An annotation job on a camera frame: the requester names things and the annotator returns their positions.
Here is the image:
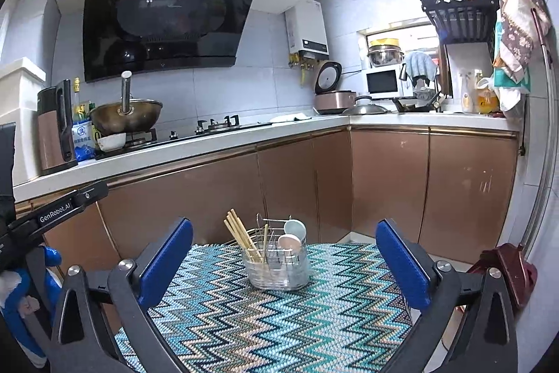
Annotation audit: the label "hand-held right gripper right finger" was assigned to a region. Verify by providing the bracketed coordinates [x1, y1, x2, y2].
[376, 218, 520, 373]

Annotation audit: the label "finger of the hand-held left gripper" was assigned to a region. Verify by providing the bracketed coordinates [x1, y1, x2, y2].
[6, 181, 110, 240]

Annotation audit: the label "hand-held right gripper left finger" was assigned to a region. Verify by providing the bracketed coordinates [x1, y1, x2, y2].
[50, 217, 194, 373]

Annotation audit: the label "clear utensil holder wire rack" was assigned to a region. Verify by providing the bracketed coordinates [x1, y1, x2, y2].
[241, 214, 312, 292]

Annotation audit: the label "white ceramic spoon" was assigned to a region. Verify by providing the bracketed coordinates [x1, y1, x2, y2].
[283, 220, 307, 245]

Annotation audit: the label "pink ceramic spoon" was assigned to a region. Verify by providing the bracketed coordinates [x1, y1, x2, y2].
[277, 234, 303, 257]

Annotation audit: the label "person's left hand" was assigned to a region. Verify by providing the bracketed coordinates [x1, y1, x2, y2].
[0, 246, 64, 369]

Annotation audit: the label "brown black thermos kettle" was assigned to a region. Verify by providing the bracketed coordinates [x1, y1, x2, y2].
[37, 79, 78, 176]

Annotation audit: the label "blue white salt packet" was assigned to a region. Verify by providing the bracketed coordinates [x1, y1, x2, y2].
[71, 120, 97, 162]

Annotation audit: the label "brown kitchen base cabinets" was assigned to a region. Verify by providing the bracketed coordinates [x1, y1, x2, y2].
[13, 126, 520, 264]

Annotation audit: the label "small white bowl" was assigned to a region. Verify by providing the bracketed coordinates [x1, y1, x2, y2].
[96, 132, 127, 152]

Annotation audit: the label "yellow-cap oil bottle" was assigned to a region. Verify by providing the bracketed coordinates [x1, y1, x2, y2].
[72, 77, 87, 124]

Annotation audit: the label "dark red stool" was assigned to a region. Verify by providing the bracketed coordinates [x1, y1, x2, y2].
[465, 243, 538, 310]

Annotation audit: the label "teal zigzag woven mat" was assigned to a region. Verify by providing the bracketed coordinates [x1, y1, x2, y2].
[114, 242, 413, 373]

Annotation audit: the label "black gas stove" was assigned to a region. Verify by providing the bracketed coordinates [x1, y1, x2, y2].
[94, 115, 271, 159]

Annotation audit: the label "black frying pan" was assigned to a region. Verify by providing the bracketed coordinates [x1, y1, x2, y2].
[391, 95, 442, 114]

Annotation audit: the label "metal pot lid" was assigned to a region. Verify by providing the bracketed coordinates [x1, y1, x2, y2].
[341, 94, 391, 116]

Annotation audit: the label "rose gold rice cooker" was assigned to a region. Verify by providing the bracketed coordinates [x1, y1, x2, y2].
[313, 60, 358, 114]

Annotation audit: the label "white microwave oven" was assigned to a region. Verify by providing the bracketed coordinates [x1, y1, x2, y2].
[364, 65, 405, 99]

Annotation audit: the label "white cloth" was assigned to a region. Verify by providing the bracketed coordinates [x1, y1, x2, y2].
[270, 114, 313, 124]

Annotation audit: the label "yellow package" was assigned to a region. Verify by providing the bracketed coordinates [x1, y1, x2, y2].
[476, 87, 499, 114]

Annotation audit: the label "light blue towel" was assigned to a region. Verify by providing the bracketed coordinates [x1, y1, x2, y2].
[404, 51, 437, 82]

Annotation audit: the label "stacked metal pots yellow lid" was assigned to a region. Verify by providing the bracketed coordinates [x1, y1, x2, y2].
[367, 38, 406, 68]

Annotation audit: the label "black range hood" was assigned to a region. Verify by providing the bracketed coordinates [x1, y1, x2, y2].
[82, 0, 263, 84]

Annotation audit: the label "white water heater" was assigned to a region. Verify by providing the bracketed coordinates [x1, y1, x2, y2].
[285, 0, 329, 61]

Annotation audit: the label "brown floral hanging cloth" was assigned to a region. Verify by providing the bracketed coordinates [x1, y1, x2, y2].
[474, 0, 553, 83]

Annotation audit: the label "metal wok with handle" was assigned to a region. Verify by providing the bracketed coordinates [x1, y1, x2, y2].
[89, 71, 163, 135]

